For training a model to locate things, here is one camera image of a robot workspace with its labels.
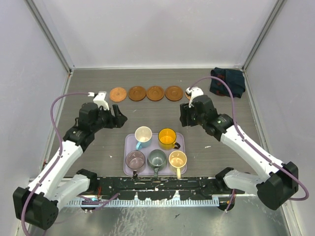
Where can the woven rattan coaster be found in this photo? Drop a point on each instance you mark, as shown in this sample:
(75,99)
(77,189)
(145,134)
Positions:
(187,95)
(118,94)

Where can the grey-green ceramic mug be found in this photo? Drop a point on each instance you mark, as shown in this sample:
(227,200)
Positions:
(157,161)

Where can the aluminium front rail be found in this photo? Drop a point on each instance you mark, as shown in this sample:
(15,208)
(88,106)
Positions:
(157,185)

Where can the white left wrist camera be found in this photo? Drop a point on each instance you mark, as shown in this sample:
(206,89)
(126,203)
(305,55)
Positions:
(100,99)

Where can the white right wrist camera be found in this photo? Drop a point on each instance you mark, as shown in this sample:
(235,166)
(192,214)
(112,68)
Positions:
(194,92)

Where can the light blue mug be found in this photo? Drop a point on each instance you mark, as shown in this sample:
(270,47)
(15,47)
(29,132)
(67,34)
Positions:
(143,136)

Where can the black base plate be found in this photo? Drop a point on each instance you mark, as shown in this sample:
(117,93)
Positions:
(157,188)

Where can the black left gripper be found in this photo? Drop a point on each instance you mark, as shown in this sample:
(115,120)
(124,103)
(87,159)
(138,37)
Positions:
(121,118)

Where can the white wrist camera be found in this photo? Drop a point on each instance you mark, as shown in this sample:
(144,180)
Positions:
(194,92)
(100,99)

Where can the purple glass mug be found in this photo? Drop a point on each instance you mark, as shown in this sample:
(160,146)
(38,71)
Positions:
(136,162)

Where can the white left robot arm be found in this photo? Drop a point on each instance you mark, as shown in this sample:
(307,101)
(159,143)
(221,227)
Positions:
(40,202)

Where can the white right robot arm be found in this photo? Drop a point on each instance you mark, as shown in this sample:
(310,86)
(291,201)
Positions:
(274,182)

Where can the dark blue folded cloth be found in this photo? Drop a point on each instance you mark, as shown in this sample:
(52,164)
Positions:
(233,78)

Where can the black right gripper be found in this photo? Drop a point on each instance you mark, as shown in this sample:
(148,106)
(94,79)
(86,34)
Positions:
(185,111)

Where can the lilac plastic tray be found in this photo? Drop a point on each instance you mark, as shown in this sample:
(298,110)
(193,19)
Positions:
(130,145)

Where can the brown wooden coaster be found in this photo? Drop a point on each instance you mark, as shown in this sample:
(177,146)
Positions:
(155,93)
(137,93)
(174,93)

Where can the cream yellow mug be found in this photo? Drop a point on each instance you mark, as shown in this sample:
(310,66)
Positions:
(177,161)

